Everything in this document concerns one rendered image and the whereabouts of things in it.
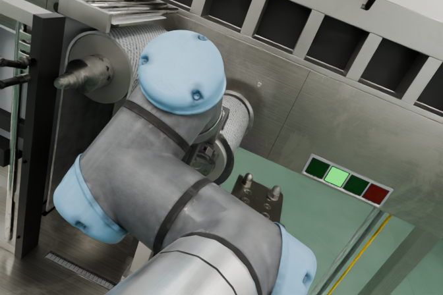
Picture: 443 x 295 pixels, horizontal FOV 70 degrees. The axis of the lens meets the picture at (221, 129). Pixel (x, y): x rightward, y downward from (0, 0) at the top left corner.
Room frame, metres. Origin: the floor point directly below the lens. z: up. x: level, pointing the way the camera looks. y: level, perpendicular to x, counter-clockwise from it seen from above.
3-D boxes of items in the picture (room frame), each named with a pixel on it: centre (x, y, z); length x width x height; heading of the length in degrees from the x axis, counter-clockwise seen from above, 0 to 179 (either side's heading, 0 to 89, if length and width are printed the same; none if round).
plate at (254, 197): (0.69, -0.17, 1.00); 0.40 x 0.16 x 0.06; 175
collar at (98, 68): (0.55, 0.27, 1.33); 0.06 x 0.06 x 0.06; 85
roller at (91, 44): (0.71, 0.26, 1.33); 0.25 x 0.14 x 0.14; 175
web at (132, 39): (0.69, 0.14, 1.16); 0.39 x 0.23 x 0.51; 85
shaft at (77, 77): (0.49, 0.28, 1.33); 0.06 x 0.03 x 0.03; 175
